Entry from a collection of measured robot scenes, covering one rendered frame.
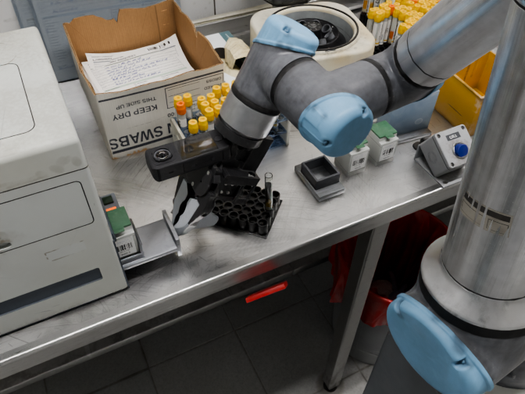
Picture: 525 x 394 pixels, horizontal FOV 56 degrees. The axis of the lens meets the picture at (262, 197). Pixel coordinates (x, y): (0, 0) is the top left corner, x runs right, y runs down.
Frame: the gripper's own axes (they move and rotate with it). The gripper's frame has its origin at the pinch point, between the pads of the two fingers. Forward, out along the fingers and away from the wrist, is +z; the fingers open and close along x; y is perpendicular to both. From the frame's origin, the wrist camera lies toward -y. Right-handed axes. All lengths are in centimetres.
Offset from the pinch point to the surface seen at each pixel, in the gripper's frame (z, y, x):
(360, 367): 55, 89, -3
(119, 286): 8.0, -7.5, -4.5
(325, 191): -10.8, 25.4, -0.8
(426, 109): -28, 46, 6
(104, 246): -0.4, -12.6, -4.5
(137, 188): 5.1, 0.6, 15.8
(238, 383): 73, 57, 9
